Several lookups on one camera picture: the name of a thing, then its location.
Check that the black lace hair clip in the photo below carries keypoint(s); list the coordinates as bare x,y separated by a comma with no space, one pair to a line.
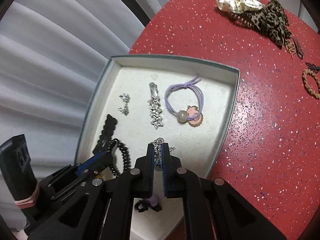
105,135

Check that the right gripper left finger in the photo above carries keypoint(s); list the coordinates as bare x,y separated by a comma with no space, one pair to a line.
99,209

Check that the white shallow tray box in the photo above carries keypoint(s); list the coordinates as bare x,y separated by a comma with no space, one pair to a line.
197,147

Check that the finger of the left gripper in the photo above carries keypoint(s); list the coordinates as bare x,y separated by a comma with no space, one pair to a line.
98,163

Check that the silver star hair clip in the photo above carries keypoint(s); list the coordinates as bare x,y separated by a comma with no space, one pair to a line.
155,106

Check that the white curtain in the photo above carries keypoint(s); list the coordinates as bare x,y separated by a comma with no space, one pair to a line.
52,54

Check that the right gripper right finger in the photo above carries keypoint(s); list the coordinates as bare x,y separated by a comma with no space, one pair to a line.
213,209

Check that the cream polka dot scrunchie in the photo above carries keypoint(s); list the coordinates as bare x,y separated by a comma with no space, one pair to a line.
239,6

